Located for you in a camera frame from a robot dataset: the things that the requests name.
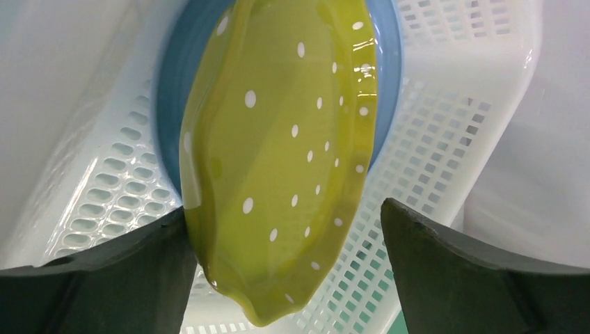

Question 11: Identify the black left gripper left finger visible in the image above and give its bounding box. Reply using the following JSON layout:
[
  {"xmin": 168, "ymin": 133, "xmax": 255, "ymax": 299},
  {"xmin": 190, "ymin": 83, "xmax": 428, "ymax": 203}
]
[{"xmin": 1, "ymin": 208, "xmax": 197, "ymax": 333}]

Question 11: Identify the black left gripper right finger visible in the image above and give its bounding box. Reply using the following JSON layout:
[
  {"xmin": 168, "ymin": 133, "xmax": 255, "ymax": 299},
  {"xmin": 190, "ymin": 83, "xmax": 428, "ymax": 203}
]
[{"xmin": 381, "ymin": 198, "xmax": 589, "ymax": 333}]

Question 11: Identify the green polka dot plate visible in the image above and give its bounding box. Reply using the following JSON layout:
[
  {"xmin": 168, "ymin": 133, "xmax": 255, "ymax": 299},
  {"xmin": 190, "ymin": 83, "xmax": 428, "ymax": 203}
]
[{"xmin": 180, "ymin": 1, "xmax": 378, "ymax": 327}]

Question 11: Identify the blue plate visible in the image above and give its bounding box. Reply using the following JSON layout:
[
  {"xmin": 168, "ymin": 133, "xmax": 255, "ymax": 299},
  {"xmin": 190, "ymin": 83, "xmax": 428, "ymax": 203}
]
[{"xmin": 152, "ymin": 0, "xmax": 404, "ymax": 195}]

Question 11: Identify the green plastic bin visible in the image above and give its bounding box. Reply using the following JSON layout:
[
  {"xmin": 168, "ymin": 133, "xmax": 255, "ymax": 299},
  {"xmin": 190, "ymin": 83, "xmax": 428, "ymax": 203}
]
[{"xmin": 388, "ymin": 312, "xmax": 408, "ymax": 334}]

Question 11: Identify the white perforated plastic basket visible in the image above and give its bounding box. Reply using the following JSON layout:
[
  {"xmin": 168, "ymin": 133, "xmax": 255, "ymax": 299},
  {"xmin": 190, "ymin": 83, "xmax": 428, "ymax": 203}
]
[{"xmin": 1, "ymin": 1, "xmax": 543, "ymax": 333}]

